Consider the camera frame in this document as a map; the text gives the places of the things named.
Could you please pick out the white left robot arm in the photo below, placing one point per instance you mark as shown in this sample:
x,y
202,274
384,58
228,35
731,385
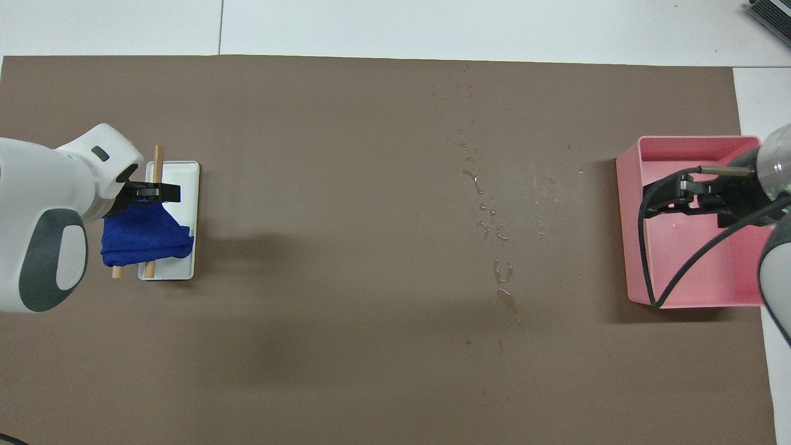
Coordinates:
x,y
37,179

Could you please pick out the white rectangular tray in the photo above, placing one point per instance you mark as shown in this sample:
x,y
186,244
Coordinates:
x,y
185,173

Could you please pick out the grey ribbed device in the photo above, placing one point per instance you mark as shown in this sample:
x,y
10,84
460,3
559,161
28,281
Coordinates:
x,y
772,11

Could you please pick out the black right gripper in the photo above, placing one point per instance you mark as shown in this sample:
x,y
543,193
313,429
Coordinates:
x,y
738,194

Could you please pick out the blue cloth towel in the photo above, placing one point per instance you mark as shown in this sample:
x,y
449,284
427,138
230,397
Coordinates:
x,y
145,238

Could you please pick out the brown table mat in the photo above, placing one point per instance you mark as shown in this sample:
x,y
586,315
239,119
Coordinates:
x,y
340,247

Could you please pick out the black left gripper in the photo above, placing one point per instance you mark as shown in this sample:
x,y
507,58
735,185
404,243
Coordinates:
x,y
125,196

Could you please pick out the dark wooden dowel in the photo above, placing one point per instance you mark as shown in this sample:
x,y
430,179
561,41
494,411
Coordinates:
x,y
158,164

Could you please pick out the pink plastic bin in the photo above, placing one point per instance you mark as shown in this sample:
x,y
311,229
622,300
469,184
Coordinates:
x,y
692,259

